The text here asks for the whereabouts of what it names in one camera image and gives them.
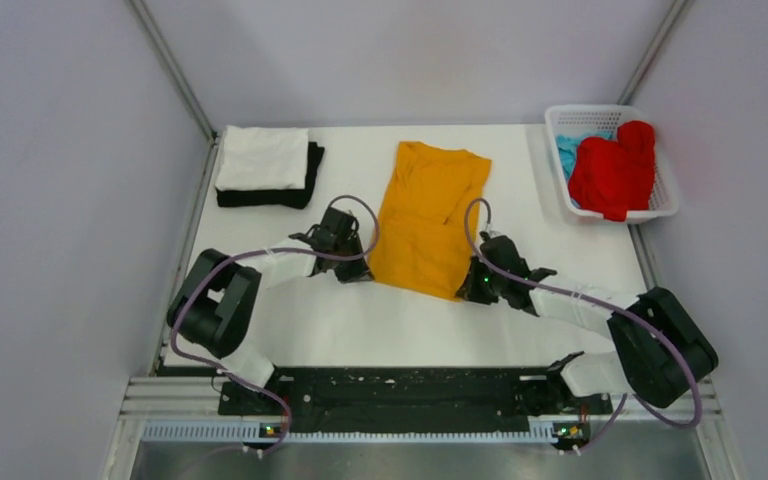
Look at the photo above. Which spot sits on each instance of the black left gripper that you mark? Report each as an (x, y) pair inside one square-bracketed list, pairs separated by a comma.
[(359, 271)]

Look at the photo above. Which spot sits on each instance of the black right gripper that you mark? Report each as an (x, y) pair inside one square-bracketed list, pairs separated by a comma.
[(469, 290)]

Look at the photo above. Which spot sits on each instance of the yellow t-shirt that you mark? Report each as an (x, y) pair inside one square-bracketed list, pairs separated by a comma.
[(423, 223)]

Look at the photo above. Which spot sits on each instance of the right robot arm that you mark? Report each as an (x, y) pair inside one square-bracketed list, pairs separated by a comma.
[(658, 352)]

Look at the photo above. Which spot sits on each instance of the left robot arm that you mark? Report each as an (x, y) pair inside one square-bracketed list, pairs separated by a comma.
[(224, 298)]

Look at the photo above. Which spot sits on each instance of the black folded t-shirt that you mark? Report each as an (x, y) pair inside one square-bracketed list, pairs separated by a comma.
[(297, 199)]

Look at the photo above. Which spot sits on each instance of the white folded t-shirt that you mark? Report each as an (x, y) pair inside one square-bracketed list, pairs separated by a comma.
[(256, 158)]

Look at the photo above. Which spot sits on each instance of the light blue t-shirt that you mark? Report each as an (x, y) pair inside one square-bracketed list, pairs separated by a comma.
[(567, 147)]

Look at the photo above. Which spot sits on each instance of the red t-shirt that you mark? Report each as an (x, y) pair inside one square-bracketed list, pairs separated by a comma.
[(615, 177)]

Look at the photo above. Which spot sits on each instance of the white plastic laundry basket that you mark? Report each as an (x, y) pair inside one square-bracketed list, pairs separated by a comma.
[(576, 120)]

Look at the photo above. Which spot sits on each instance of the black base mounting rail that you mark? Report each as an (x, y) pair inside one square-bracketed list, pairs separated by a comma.
[(411, 400)]

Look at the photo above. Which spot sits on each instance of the white slotted cable duct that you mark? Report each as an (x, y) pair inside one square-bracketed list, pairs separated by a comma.
[(251, 432)]

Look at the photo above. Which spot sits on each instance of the aluminium frame post left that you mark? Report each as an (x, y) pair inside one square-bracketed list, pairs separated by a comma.
[(164, 54)]

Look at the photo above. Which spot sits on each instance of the aluminium frame post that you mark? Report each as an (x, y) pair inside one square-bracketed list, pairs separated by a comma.
[(164, 54), (660, 39)]

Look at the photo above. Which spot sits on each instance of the aluminium frame post right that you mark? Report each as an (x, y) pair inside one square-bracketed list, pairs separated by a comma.
[(660, 39)]

